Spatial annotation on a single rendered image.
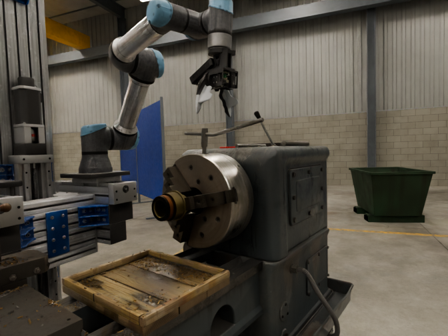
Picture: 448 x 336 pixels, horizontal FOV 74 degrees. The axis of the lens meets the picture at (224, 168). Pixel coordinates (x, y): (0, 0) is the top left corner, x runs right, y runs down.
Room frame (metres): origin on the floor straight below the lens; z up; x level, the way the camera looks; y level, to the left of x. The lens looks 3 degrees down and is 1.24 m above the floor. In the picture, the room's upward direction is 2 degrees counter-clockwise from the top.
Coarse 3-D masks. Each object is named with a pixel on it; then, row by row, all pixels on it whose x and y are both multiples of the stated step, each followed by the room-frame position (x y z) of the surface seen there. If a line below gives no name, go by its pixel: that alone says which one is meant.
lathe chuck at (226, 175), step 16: (176, 160) 1.03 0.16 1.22; (192, 160) 0.98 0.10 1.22; (208, 160) 0.94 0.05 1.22; (224, 160) 0.98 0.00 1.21; (192, 176) 0.98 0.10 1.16; (208, 176) 0.94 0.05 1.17; (224, 176) 0.90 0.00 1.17; (240, 176) 0.96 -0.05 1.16; (208, 192) 0.94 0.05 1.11; (240, 192) 0.93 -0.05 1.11; (208, 208) 0.94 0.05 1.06; (224, 208) 0.90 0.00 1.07; (240, 208) 0.92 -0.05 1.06; (208, 224) 0.95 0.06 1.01; (224, 224) 0.91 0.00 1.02; (240, 224) 0.95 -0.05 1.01; (192, 240) 0.99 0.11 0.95; (208, 240) 0.95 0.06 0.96; (224, 240) 0.95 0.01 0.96
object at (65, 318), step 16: (32, 288) 0.61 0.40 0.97; (0, 304) 0.54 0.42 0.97; (16, 304) 0.54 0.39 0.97; (32, 304) 0.54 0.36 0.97; (48, 304) 0.54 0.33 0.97; (0, 320) 0.49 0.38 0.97; (16, 320) 0.49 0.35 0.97; (32, 320) 0.48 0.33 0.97; (48, 320) 0.48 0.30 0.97; (64, 320) 0.48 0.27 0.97; (80, 320) 0.48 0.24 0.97
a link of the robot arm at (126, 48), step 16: (160, 0) 0.89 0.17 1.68; (160, 16) 0.89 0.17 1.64; (176, 16) 0.92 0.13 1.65; (128, 32) 1.07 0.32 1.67; (144, 32) 0.99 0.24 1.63; (160, 32) 0.96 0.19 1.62; (112, 48) 1.14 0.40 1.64; (128, 48) 1.09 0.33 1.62; (144, 48) 1.08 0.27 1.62; (128, 64) 1.21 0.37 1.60
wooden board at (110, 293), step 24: (120, 264) 0.94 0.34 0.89; (144, 264) 0.95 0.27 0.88; (168, 264) 0.95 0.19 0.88; (192, 264) 0.90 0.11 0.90; (72, 288) 0.78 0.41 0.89; (96, 288) 0.79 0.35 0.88; (120, 288) 0.78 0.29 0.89; (144, 288) 0.78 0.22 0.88; (168, 288) 0.77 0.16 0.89; (192, 288) 0.77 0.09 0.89; (216, 288) 0.79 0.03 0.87; (120, 312) 0.65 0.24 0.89; (144, 312) 0.66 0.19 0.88; (168, 312) 0.65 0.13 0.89
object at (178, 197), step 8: (176, 192) 0.91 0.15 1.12; (160, 200) 0.87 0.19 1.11; (168, 200) 0.86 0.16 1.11; (176, 200) 0.87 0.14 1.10; (184, 200) 0.89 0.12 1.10; (152, 208) 0.89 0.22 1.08; (160, 208) 0.91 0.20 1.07; (168, 208) 0.85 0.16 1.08; (176, 208) 0.87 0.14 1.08; (184, 208) 0.89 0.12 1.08; (160, 216) 0.88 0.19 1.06; (168, 216) 0.85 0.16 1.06; (176, 216) 0.87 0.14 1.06
